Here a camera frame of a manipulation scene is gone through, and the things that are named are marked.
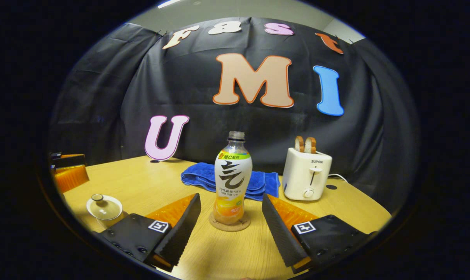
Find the white teacup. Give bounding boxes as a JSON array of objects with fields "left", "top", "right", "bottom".
[{"left": 96, "top": 212, "right": 123, "bottom": 229}]

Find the black backdrop cloth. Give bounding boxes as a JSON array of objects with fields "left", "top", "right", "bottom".
[{"left": 48, "top": 16, "right": 420, "bottom": 203}]

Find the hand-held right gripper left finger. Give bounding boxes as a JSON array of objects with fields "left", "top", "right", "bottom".
[{"left": 100, "top": 193, "right": 201, "bottom": 271}]

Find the white toaster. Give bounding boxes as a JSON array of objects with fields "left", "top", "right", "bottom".
[{"left": 282, "top": 147, "right": 333, "bottom": 201}]

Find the clear water bottle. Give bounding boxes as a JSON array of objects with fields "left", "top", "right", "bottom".
[{"left": 213, "top": 131, "right": 253, "bottom": 225}]

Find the blue folded towel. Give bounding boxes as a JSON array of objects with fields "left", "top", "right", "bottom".
[{"left": 180, "top": 162, "right": 280, "bottom": 201}]

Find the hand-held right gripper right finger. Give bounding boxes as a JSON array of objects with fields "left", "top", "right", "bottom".
[{"left": 261, "top": 194, "right": 377, "bottom": 274}]

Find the round cork coaster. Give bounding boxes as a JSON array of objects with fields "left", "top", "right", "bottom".
[{"left": 208, "top": 211, "right": 252, "bottom": 232}]

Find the white teacup lid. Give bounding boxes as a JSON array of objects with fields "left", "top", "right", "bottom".
[{"left": 86, "top": 194, "right": 123, "bottom": 219}]

